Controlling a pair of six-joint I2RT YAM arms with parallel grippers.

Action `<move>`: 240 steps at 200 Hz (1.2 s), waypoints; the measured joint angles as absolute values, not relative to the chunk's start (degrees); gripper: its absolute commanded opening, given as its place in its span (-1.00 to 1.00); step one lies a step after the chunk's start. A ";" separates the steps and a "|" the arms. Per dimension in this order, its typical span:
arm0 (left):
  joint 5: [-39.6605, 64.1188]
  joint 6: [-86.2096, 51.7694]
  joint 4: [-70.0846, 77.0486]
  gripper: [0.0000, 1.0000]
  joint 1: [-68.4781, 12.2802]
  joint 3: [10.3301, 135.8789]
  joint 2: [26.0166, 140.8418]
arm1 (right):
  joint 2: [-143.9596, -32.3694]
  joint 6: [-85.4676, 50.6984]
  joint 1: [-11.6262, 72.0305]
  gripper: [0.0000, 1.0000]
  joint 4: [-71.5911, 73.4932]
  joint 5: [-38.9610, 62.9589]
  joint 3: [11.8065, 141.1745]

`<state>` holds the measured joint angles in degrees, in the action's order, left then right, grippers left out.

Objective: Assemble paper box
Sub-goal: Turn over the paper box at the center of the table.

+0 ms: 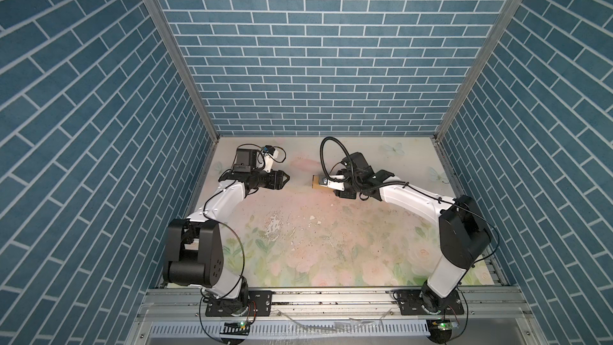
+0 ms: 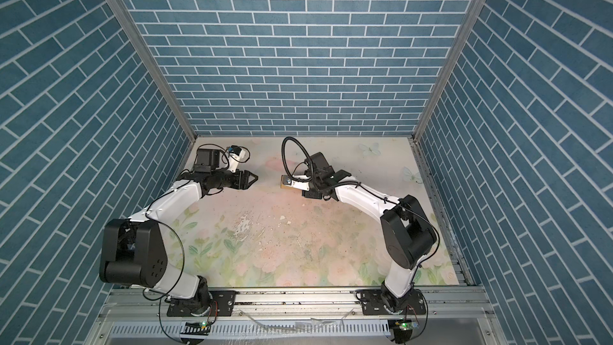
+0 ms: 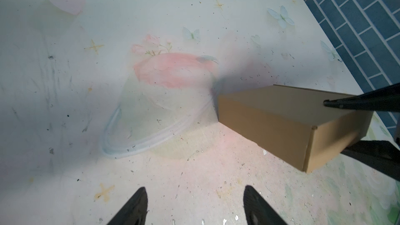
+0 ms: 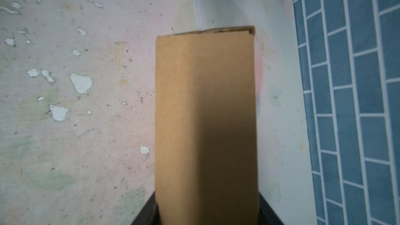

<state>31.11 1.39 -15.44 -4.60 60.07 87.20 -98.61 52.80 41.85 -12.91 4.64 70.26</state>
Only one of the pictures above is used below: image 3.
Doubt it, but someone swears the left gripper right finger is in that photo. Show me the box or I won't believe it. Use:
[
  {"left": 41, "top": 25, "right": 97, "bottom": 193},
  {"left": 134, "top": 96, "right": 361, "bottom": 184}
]
[{"left": 243, "top": 185, "right": 287, "bottom": 225}]

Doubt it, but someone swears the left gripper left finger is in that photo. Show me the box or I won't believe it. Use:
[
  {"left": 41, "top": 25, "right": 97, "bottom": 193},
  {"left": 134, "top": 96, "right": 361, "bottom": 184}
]
[{"left": 108, "top": 186, "right": 148, "bottom": 225}]

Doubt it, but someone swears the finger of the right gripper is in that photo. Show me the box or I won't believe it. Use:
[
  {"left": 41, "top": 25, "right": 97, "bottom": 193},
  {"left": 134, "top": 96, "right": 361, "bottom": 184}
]
[
  {"left": 341, "top": 140, "right": 400, "bottom": 181},
  {"left": 324, "top": 83, "right": 400, "bottom": 113}
]

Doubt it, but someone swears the brown cardboard box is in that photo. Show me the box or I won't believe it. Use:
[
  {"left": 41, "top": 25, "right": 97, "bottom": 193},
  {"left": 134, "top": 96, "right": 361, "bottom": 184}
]
[{"left": 218, "top": 85, "right": 373, "bottom": 173}]

